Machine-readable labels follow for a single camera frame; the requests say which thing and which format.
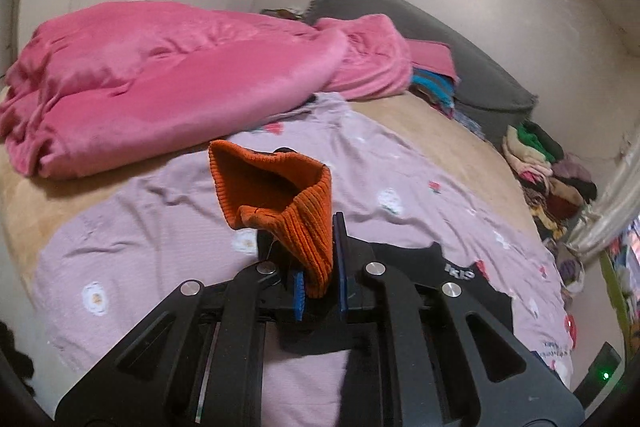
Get blue patterned cloth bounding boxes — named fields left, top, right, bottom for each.
left=452, top=109, right=501, bottom=148

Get pile of folded clothes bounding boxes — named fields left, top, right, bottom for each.
left=501, top=119, right=598, bottom=243

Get beige bed sheet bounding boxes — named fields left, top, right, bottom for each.
left=0, top=84, right=543, bottom=308

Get cream satin curtain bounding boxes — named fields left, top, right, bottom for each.
left=565, top=147, right=640, bottom=265

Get pink fleece blanket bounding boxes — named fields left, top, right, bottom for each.
left=0, top=1, right=413, bottom=180

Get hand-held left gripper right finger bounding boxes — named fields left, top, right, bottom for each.
left=332, top=212, right=587, bottom=427

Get striped colourful folded clothes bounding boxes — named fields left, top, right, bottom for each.
left=411, top=67, right=460, bottom=118

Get colourful clutter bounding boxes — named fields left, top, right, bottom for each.
left=611, top=216, right=640, bottom=344

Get purple cloth bundle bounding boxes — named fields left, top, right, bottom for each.
left=556, top=257, right=586, bottom=294

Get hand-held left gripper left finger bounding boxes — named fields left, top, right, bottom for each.
left=54, top=231, right=308, bottom=427

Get red packet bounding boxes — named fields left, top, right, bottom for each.
left=564, top=314, right=579, bottom=351

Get grey headboard cushion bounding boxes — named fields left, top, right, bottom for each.
left=305, top=0, right=538, bottom=142

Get orange knitted hat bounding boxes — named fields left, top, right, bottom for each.
left=208, top=140, right=333, bottom=299

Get pink folded cloth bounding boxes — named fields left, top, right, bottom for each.
left=406, top=38, right=459, bottom=82

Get lilac strawberry printed sheet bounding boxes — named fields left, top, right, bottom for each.
left=32, top=92, right=576, bottom=427

